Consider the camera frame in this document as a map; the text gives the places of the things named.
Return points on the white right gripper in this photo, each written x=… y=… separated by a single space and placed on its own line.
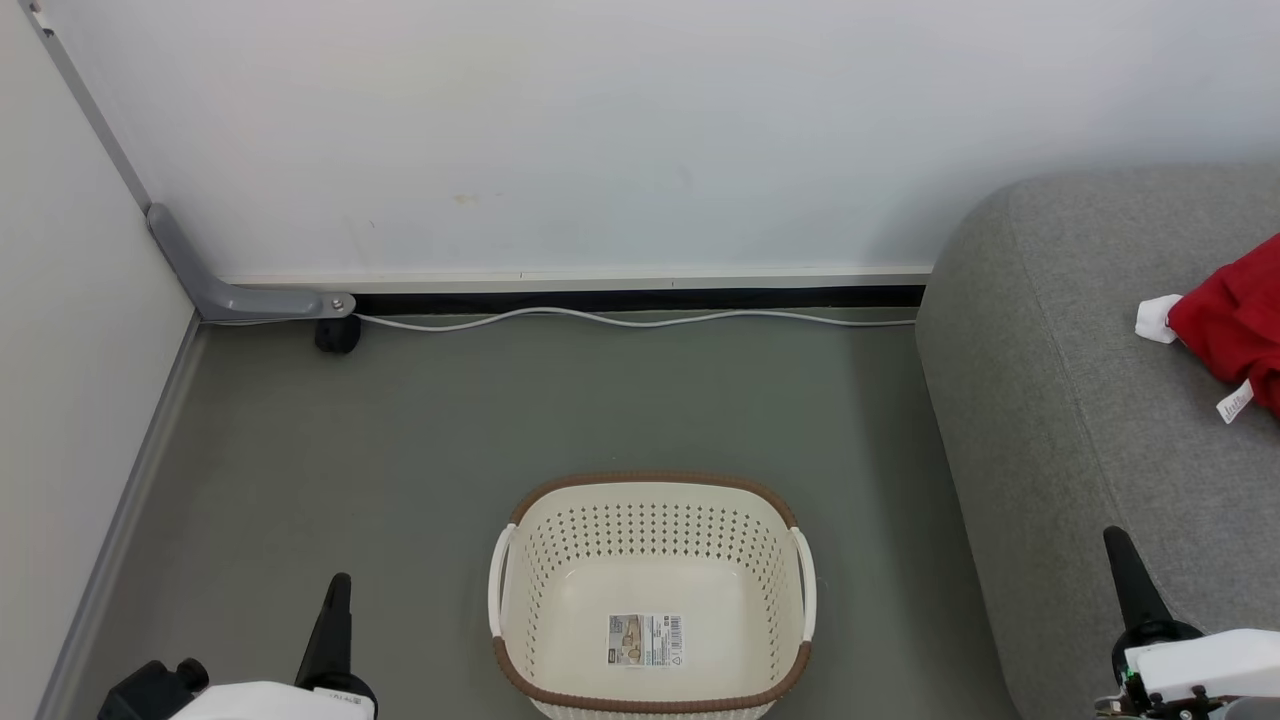
x=1215 y=665

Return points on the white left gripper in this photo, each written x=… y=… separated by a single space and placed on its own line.
x=270 y=703

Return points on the red jersey with lettering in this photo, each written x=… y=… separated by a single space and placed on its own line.
x=1155 y=320

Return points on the plain red garment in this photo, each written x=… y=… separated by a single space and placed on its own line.
x=1235 y=320

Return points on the grey fabric sofa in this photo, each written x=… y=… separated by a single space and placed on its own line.
x=1060 y=400

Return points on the cream perforated laundry basket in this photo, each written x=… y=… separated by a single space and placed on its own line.
x=560 y=620

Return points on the black caster wheel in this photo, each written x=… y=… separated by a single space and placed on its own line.
x=338 y=336

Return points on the paper label sticker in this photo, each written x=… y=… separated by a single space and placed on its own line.
x=646 y=640

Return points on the grey metal partition foot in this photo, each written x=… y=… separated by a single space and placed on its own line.
x=245 y=300

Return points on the black baseboard strip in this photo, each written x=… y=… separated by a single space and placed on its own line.
x=640 y=299

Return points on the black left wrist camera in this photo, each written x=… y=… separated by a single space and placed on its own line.
x=150 y=692

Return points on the grey partition corner post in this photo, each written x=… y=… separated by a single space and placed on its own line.
x=90 y=110

